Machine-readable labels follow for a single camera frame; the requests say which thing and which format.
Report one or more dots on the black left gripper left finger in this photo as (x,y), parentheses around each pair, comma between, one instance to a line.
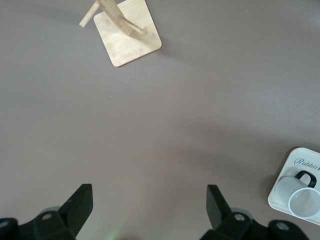
(75,210)

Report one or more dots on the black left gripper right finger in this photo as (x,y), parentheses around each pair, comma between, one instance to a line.
(220,215)

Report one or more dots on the white smiley face cup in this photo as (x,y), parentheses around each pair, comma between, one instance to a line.
(290,187)

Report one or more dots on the cream rabbit print tray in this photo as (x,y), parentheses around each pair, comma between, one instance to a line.
(292,160)

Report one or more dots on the wooden mug tree stand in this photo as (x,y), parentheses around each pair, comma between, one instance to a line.
(130,42)

